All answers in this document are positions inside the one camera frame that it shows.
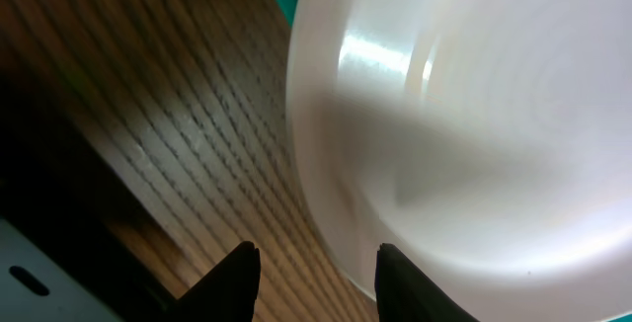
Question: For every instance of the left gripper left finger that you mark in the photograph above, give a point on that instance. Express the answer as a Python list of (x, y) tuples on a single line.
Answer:
[(227, 293)]

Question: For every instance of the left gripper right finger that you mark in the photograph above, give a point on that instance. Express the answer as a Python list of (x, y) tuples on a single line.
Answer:
[(405, 294)]

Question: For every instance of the white plate with red smear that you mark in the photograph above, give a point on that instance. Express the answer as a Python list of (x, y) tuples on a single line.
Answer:
[(489, 140)]

